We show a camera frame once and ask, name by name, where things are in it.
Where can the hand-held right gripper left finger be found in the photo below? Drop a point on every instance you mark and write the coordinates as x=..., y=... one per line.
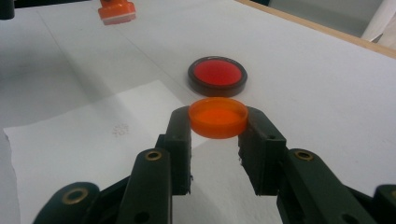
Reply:
x=176, y=155

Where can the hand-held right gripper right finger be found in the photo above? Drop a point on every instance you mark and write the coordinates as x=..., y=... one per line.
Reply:
x=264, y=161

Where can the orange translucent ink pad lid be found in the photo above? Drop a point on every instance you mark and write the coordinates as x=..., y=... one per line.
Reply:
x=218, y=119

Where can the red ink pad black case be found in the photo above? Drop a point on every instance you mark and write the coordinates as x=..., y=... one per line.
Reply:
x=218, y=73

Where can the white paper sheet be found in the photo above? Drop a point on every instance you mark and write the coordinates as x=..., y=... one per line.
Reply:
x=77, y=149

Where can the orange stamp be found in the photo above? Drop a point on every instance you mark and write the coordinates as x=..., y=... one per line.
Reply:
x=116, y=11

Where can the white desk frame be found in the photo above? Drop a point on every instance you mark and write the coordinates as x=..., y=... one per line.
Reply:
x=378, y=21

